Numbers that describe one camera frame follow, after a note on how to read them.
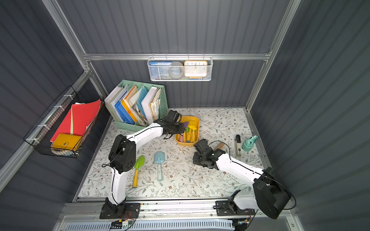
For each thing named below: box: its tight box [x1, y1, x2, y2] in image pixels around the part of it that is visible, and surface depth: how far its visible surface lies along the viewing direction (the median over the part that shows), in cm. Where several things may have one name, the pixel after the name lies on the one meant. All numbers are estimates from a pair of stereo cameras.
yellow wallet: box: [50, 133, 83, 151], surface depth 65 cm
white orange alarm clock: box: [184, 60, 208, 79], surface depth 90 cm
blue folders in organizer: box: [114, 101, 136, 125], surface depth 98 cm
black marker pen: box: [236, 134, 242, 157], surface depth 96 cm
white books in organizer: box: [141, 86, 158, 126], surface depth 94 cm
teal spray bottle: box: [241, 135, 260, 152], surface depth 91 cm
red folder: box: [49, 99, 101, 142], surface depth 75 cm
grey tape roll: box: [168, 61, 185, 79], surface depth 90 cm
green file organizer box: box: [104, 80, 169, 132], surface depth 98 cm
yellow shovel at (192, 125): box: [187, 120, 198, 143], surface depth 105 cm
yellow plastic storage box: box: [174, 115, 201, 147], surface depth 101 cm
